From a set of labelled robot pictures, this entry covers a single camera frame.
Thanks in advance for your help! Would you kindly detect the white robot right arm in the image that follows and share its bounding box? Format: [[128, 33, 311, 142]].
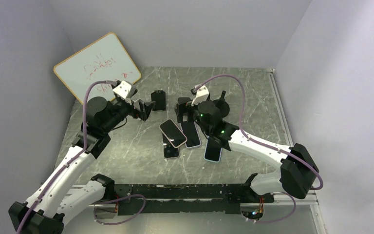
[[175, 97, 318, 202]]

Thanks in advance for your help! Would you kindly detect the pink case phone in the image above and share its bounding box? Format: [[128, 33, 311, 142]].
[[159, 119, 187, 148]]

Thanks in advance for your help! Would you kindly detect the white case phone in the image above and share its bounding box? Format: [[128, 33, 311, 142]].
[[162, 134, 180, 159]]

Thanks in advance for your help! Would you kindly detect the blue case phone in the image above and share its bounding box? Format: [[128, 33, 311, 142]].
[[204, 137, 222, 163]]

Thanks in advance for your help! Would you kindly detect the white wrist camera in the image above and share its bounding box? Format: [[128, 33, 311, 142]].
[[112, 80, 137, 105], [191, 84, 210, 106]]

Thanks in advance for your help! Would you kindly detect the black round-base phone holder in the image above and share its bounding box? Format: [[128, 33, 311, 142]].
[[213, 90, 230, 118]]

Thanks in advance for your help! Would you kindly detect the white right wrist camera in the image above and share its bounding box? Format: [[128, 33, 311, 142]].
[[191, 84, 210, 106]]

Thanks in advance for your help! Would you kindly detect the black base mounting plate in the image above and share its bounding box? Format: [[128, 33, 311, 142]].
[[114, 184, 274, 215]]

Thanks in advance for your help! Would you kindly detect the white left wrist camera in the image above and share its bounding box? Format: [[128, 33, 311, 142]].
[[112, 80, 137, 105]]

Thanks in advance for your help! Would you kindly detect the black folding phone stand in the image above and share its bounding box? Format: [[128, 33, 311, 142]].
[[150, 90, 167, 111]]

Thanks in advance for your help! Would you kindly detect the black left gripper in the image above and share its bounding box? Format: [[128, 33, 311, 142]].
[[102, 97, 154, 133]]

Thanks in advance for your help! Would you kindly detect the lavender case phone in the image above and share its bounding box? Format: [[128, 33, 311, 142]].
[[180, 121, 201, 148]]

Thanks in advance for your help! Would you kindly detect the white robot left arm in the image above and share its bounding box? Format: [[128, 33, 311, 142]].
[[8, 97, 155, 234]]

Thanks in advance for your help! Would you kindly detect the whiteboard with wooden frame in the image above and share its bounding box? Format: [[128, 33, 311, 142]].
[[53, 32, 141, 104]]

